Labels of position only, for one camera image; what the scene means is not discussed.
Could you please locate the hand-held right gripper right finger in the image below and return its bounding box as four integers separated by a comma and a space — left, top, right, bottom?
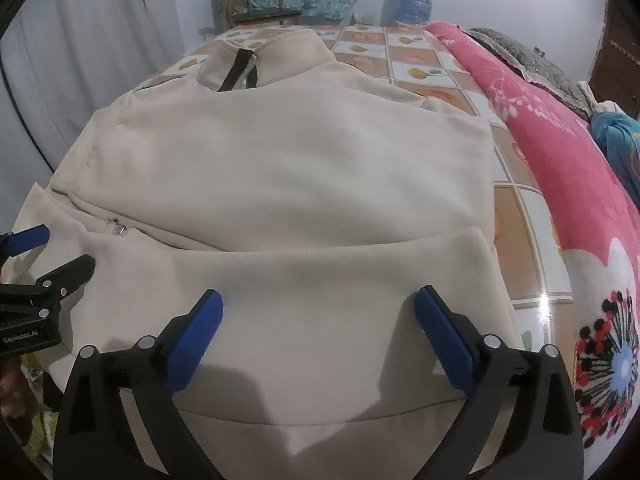
414, 285, 586, 480

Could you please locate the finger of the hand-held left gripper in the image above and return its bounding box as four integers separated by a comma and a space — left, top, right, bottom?
0, 225, 51, 263
32, 254, 96, 311

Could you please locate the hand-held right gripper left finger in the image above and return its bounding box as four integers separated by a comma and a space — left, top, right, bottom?
52, 288, 223, 480

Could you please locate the cream zip jacket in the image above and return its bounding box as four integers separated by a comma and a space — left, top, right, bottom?
0, 27, 521, 480

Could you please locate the green fluffy cloth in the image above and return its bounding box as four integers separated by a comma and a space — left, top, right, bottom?
20, 410, 61, 461

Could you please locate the tile-patterned table cover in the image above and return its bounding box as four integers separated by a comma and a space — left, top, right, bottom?
135, 22, 576, 361

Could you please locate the white curtain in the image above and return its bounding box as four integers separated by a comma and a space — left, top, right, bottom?
0, 0, 186, 176

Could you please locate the pink floral blanket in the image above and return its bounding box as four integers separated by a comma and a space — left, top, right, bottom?
424, 21, 640, 471

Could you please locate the blue patterned cloth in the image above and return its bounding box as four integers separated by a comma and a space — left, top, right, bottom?
590, 110, 640, 196

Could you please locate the wooden chair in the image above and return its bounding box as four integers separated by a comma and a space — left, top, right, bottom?
220, 0, 303, 28

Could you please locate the brown wooden door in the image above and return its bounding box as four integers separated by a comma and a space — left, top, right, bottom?
587, 0, 640, 121

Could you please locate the blue water dispenser bottle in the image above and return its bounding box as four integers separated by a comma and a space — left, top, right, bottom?
395, 0, 433, 28

